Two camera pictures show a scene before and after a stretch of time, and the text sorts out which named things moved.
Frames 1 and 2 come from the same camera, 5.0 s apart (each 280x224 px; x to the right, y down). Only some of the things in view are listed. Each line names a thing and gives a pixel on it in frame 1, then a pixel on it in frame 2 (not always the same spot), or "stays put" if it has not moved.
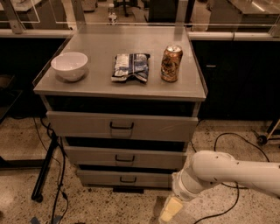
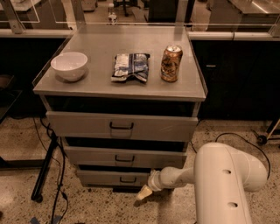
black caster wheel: (262, 139) stays put
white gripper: (183, 191) -> (155, 180)
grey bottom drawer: (141, 178) stays put
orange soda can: (171, 62) stays put
